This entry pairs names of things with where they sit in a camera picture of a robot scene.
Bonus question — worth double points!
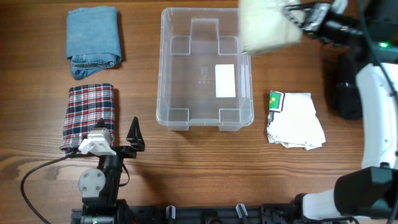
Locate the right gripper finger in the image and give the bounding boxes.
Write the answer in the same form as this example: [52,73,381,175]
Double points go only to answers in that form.
[284,2,318,11]
[282,7,307,30]

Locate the cream white cloth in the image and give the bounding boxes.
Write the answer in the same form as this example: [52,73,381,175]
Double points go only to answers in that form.
[238,0,302,55]

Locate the black cloth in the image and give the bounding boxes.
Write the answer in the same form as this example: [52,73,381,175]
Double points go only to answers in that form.
[331,55,363,120]

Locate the clear plastic storage container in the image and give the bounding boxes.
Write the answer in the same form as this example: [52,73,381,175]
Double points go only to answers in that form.
[156,7,254,131]

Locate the white printed shirt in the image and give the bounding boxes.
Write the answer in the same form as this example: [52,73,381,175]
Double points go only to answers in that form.
[266,91,326,150]

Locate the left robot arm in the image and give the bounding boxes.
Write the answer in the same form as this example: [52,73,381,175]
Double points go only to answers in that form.
[71,117,145,224]

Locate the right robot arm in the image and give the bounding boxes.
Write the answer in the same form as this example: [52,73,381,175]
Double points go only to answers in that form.
[282,1,397,223]

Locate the white label in container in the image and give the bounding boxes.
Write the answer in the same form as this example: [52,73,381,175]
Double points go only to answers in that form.
[215,64,236,98]

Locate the folded red plaid shirt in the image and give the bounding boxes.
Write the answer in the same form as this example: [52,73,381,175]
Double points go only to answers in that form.
[60,83,115,155]

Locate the folded blue denim jeans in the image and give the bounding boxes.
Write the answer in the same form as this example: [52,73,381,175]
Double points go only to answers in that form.
[66,6,122,80]

